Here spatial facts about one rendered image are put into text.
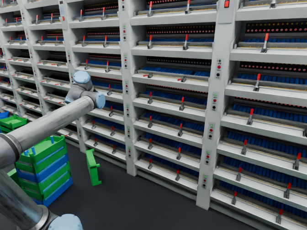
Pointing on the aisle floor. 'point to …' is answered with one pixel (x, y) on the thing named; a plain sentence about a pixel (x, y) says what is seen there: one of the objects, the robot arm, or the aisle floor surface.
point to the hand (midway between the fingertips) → (90, 100)
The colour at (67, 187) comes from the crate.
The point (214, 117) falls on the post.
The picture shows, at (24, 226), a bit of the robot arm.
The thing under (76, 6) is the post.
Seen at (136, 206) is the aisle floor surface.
